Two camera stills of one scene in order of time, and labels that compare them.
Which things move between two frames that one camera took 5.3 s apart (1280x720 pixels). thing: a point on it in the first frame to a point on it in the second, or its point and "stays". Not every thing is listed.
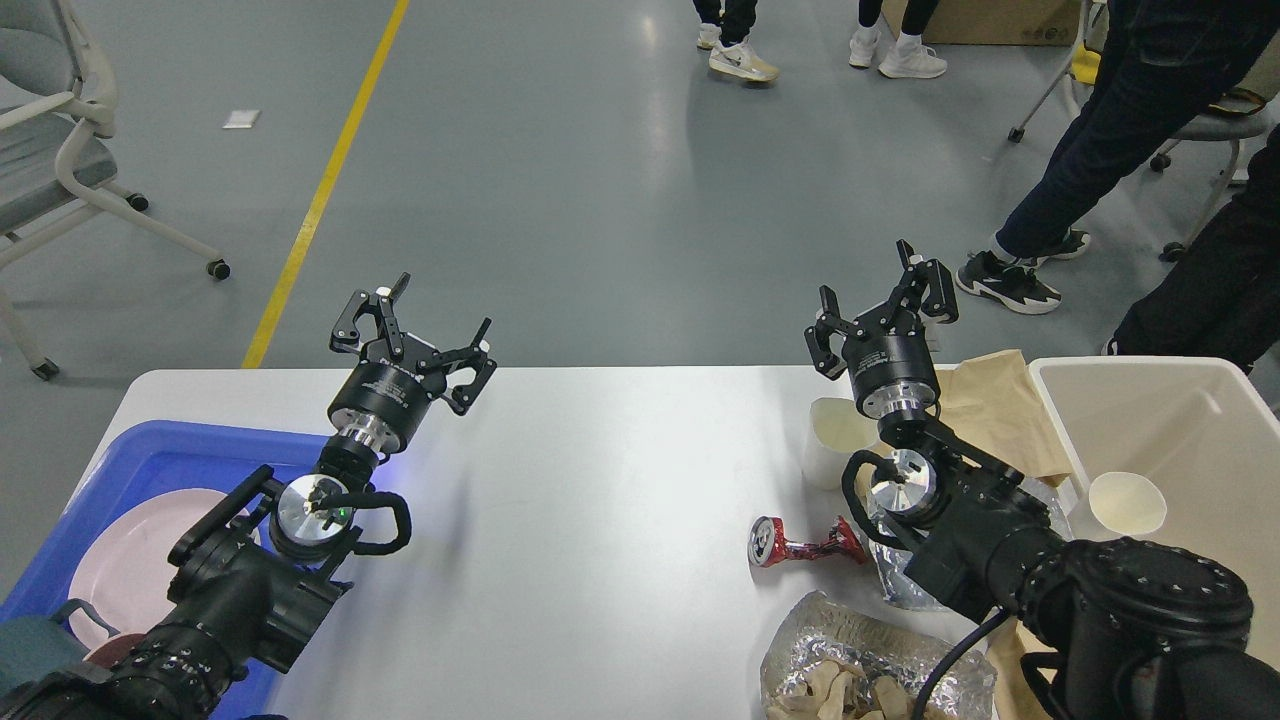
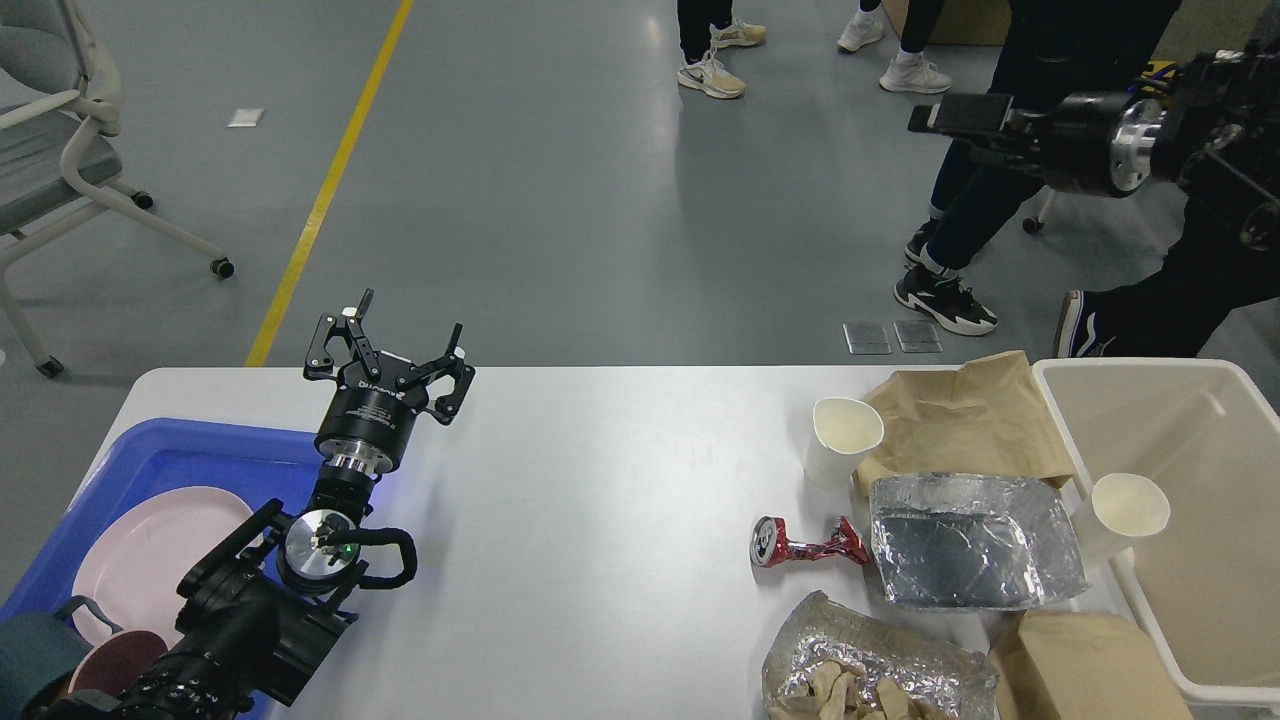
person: [1166, 62] to [1054, 51]
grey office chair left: [58, 99] stays
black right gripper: [890, 362] to [1100, 143]
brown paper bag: [992, 403] stays
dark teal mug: [36, 647] stays
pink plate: [124, 568] stays
